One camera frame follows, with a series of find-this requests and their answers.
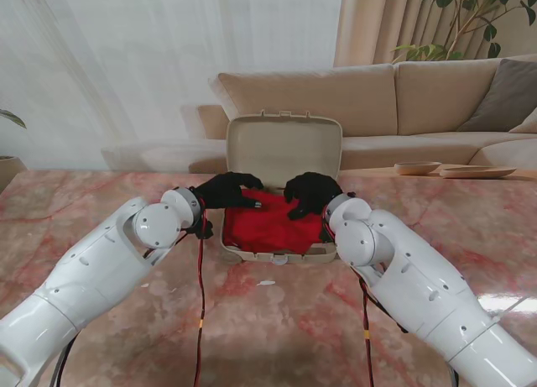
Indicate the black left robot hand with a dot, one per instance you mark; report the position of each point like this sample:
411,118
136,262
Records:
226,191

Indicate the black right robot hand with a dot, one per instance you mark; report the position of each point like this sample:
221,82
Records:
312,191

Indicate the beige hard-shell suitcase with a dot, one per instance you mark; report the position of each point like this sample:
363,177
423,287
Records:
285,148

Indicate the red shirt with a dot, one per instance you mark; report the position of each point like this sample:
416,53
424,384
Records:
272,227

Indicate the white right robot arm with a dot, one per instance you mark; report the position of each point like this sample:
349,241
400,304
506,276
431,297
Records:
419,278

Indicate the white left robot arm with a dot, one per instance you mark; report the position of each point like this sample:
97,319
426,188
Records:
105,269

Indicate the light wooden coffee table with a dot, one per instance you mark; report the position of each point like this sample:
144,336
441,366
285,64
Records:
377,173

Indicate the small white paper scrap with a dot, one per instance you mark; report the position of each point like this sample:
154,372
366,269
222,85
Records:
266,283

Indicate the round wooden bowl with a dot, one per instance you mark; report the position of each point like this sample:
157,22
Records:
417,168

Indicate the white sheer curtain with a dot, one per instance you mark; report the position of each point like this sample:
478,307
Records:
126,68

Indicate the beige sofa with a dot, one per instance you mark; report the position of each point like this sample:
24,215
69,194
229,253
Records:
440,89

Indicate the oval wooden tray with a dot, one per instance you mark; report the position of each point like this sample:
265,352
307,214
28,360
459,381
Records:
478,172

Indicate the tall green leafy plant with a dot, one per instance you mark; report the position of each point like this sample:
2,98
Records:
423,51

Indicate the beige pleated curtain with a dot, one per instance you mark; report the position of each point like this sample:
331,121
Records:
377,22

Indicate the grey-brown cushion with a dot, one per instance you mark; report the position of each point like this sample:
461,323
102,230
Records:
503,97

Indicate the potted plant with beige pot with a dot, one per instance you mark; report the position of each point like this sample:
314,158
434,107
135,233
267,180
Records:
8,166

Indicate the cream cushion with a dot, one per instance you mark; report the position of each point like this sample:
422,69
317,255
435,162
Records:
526,124

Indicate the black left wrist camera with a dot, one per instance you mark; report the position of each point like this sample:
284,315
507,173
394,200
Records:
205,229

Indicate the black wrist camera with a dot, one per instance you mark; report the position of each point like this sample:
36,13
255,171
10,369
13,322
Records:
325,235
205,229

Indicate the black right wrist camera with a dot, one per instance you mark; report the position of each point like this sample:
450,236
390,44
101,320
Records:
325,235

